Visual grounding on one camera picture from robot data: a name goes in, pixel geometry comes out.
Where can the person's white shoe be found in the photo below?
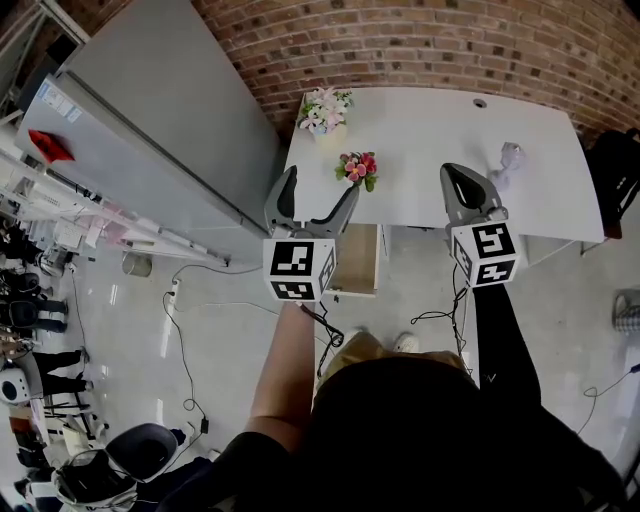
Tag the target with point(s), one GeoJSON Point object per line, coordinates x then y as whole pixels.
{"type": "Point", "coordinates": [406, 342]}
{"type": "Point", "coordinates": [356, 334]}

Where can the red paper decoration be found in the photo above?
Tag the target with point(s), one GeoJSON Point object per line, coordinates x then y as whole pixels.
{"type": "Point", "coordinates": [50, 146]}

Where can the person's black shirt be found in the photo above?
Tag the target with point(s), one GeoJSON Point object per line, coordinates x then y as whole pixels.
{"type": "Point", "coordinates": [400, 435]}

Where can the white round device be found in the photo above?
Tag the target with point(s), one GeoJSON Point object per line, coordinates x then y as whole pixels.
{"type": "Point", "coordinates": [12, 387]}

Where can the chair with white legs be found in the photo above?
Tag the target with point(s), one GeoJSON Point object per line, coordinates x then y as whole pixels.
{"type": "Point", "coordinates": [612, 232]}

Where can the person's left forearm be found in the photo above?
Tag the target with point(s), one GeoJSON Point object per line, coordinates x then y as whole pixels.
{"type": "Point", "coordinates": [282, 370]}

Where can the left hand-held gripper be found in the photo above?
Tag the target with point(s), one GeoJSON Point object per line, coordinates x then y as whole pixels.
{"type": "Point", "coordinates": [292, 265]}

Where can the person's white right shoe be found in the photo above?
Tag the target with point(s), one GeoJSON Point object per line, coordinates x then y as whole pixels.
{"type": "Point", "coordinates": [406, 342]}

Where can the person's right forearm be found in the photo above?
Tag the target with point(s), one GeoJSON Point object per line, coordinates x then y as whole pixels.
{"type": "Point", "coordinates": [502, 345]}

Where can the white power strip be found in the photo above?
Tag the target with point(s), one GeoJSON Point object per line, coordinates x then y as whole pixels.
{"type": "Point", "coordinates": [173, 297]}

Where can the white desk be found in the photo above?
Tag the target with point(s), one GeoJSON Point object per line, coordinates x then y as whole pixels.
{"type": "Point", "coordinates": [425, 130]}

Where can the person's white left shoe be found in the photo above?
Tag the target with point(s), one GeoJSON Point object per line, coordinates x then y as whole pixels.
{"type": "Point", "coordinates": [356, 334]}

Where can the pink white flower pot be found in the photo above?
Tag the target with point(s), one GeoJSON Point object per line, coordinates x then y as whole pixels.
{"type": "Point", "coordinates": [325, 115]}

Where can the person's khaki shorts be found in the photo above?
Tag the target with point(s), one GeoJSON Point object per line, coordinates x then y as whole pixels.
{"type": "Point", "coordinates": [365, 350]}

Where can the white metal shelving rack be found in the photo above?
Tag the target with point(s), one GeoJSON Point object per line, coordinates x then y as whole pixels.
{"type": "Point", "coordinates": [100, 220]}

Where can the metal waste bin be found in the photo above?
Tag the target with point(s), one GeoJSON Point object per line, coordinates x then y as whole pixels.
{"type": "Point", "coordinates": [137, 265]}

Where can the black backpack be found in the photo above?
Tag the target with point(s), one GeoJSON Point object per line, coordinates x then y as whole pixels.
{"type": "Point", "coordinates": [615, 175]}

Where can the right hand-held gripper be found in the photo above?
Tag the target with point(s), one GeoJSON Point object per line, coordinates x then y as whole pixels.
{"type": "Point", "coordinates": [492, 250]}

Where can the wooden drawer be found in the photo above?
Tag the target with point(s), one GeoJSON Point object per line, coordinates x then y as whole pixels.
{"type": "Point", "coordinates": [357, 260]}

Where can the grey refrigerator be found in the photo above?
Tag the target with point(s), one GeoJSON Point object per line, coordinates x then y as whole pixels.
{"type": "Point", "coordinates": [150, 125]}

